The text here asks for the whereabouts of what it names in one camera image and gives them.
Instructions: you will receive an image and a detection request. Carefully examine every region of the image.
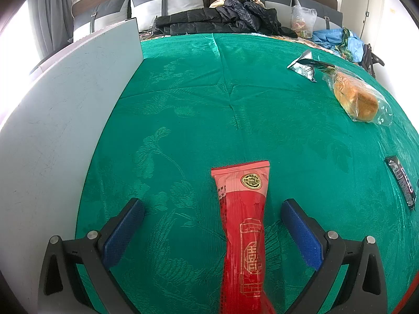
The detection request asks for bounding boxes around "brown chocolate bar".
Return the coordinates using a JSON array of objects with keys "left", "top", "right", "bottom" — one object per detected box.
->
[{"left": 384, "top": 156, "right": 416, "bottom": 210}]

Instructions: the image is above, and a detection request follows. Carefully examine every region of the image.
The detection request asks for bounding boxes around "red long snack package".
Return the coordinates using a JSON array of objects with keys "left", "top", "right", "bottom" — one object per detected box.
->
[{"left": 211, "top": 160, "right": 275, "bottom": 313}]

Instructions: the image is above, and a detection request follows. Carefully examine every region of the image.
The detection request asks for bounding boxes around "bagged bread loaf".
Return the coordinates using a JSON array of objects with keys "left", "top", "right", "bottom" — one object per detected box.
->
[{"left": 323, "top": 67, "right": 393, "bottom": 126}]

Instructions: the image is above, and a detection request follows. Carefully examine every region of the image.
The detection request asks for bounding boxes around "silver triangular snack packet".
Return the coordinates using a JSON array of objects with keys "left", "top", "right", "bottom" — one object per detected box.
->
[{"left": 287, "top": 50, "right": 336, "bottom": 82}]

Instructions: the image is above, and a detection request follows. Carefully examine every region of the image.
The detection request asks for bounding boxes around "white board panel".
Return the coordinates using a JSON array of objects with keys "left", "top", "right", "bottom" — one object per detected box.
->
[{"left": 1, "top": 19, "right": 143, "bottom": 313}]

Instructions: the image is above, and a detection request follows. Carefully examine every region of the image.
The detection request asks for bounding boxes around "green patterned tablecloth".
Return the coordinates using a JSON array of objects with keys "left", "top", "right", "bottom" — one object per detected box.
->
[{"left": 76, "top": 34, "right": 418, "bottom": 313}]

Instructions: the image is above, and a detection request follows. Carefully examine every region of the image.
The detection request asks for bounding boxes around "dark folding chair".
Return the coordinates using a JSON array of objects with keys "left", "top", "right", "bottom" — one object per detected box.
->
[{"left": 359, "top": 44, "right": 385, "bottom": 78}]

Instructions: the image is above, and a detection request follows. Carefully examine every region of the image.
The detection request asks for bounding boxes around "blue cloth pile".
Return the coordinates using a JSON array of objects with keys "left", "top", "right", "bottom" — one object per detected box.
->
[{"left": 311, "top": 28, "right": 364, "bottom": 63}]

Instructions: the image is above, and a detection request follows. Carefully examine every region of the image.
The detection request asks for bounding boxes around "clear plastic snack bag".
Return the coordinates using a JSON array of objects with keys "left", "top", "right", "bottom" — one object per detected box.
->
[{"left": 291, "top": 6, "right": 317, "bottom": 39}]

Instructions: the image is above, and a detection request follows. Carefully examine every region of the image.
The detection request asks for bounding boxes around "grey white left cushion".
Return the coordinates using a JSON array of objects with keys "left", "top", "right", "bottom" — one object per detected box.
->
[{"left": 73, "top": 0, "right": 129, "bottom": 42}]

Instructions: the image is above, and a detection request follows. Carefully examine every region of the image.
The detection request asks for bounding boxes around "grey curtain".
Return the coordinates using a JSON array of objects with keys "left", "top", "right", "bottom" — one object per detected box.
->
[{"left": 28, "top": 0, "right": 74, "bottom": 58}]

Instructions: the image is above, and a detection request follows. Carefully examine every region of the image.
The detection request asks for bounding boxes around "grey white middle cushion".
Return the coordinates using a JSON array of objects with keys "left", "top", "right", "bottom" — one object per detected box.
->
[{"left": 131, "top": 0, "right": 204, "bottom": 32}]

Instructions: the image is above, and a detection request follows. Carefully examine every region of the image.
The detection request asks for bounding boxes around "black puffer jacket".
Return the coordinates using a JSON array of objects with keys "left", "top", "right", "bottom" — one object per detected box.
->
[{"left": 151, "top": 0, "right": 297, "bottom": 38}]

